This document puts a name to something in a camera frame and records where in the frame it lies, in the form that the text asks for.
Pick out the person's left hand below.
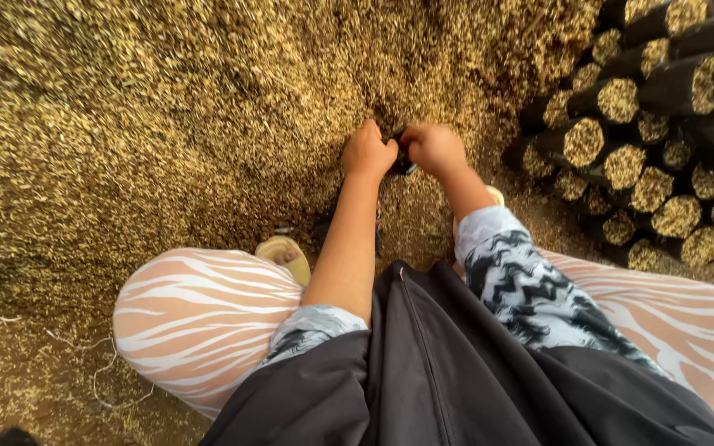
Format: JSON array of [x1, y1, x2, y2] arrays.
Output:
[[341, 119, 399, 182]]

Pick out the person's right hand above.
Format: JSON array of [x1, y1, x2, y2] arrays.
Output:
[[399, 122, 469, 178]]

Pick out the small black plastic grow bag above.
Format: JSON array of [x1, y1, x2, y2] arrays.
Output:
[[388, 133, 419, 176]]

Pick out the yellow sandal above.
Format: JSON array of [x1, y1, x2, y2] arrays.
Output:
[[254, 235, 312, 287], [453, 185, 506, 239]]

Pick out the grey black patterned shirt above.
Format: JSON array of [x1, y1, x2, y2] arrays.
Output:
[[263, 206, 669, 380]]

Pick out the stack of filled black bags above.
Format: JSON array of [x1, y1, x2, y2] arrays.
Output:
[[502, 0, 714, 275]]

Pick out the heap of golden husk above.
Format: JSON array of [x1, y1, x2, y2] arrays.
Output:
[[0, 0, 607, 311]]

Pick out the peach white striped trousers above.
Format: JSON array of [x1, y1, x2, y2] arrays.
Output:
[[112, 248, 714, 430]]

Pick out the black jacket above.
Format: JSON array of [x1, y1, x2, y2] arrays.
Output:
[[199, 260, 714, 446]]

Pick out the dark object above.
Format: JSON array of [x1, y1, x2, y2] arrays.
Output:
[[0, 427, 42, 446]]

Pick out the thin white string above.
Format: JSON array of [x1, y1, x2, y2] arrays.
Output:
[[46, 328, 157, 410]]

